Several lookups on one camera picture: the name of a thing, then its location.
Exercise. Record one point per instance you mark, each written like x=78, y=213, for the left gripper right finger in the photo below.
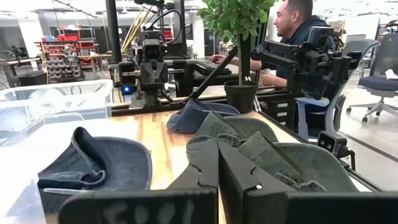
x=311, y=208

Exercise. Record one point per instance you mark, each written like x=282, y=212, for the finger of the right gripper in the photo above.
x=146, y=96
x=157, y=96

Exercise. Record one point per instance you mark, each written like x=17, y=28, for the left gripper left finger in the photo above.
x=140, y=207

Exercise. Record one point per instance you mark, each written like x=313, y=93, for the blue denim cap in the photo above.
x=192, y=119

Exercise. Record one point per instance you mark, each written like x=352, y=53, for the olive green cap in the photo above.
x=250, y=126
x=320, y=165

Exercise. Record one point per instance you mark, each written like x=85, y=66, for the dark navy denim cap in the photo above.
x=124, y=165

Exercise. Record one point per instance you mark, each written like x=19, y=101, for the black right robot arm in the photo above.
x=127, y=71

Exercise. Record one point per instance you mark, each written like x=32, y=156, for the clear plastic bin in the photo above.
x=18, y=124
x=93, y=90

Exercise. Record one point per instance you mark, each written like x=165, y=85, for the black keyboard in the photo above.
x=211, y=67

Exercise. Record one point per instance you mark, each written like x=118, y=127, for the person's hand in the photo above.
x=217, y=59
x=272, y=80

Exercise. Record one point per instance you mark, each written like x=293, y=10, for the potted green plant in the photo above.
x=239, y=93

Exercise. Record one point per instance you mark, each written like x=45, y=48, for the red parts shelf rack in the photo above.
x=62, y=49

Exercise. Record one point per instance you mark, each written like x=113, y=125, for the black drawer cabinet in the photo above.
x=280, y=112

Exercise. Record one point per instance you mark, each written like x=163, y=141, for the grey office chair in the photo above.
x=311, y=102

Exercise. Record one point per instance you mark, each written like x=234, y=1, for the background work table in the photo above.
x=21, y=62

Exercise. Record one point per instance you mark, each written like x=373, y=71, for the person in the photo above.
x=298, y=34

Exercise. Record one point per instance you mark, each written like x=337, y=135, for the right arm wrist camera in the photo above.
x=152, y=51

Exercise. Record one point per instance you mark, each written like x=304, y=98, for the small black table camera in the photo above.
x=326, y=142

